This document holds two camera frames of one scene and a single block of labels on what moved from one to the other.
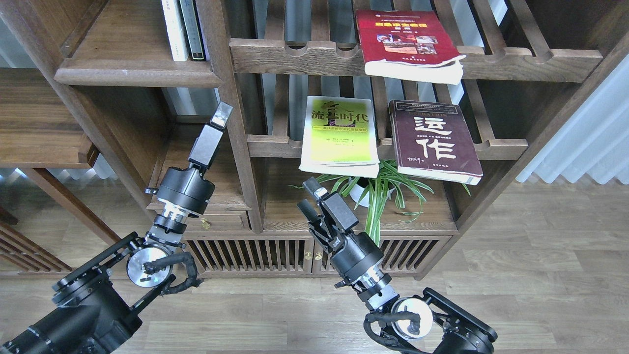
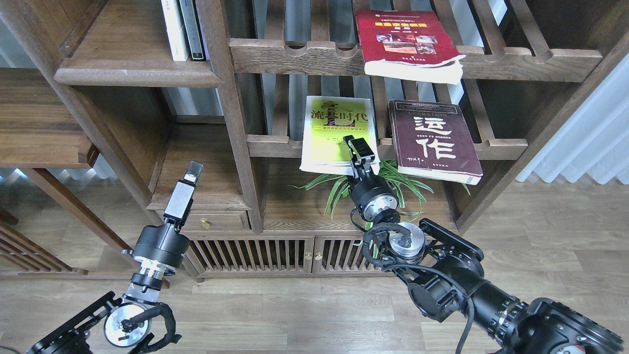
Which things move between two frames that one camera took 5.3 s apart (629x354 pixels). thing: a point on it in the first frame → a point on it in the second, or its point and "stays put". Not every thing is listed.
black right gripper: (353, 256) → (374, 197)
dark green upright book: (191, 21) stays put
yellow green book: (339, 137) stays put
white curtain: (594, 142) stays put
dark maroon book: (431, 140) stays put
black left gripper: (184, 191) → (162, 247)
